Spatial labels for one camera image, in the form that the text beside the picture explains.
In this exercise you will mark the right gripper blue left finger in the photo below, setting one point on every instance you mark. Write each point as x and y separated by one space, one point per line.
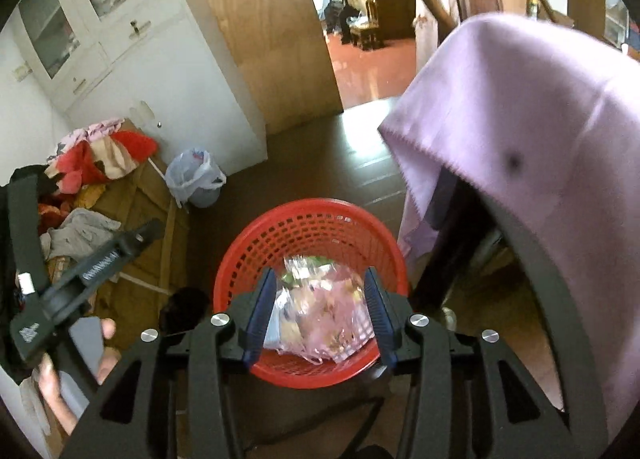
133 414

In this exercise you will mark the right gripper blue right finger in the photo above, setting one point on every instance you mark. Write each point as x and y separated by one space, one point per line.
472 397

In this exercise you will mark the person left hand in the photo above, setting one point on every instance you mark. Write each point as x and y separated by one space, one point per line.
57 386

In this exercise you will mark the cardboard box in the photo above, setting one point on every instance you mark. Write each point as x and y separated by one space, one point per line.
109 192

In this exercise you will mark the pile of clothes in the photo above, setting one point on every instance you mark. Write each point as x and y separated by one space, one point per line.
86 161

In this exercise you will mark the red plastic waste basket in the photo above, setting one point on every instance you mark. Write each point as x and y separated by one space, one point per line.
320 227

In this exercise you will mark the bin with white bag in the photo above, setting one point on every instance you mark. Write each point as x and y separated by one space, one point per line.
194 178

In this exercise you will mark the purple tablecloth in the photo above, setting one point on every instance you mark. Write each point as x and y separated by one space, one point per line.
543 120

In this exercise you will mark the white storage cabinet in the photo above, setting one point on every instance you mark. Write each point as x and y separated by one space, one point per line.
162 64

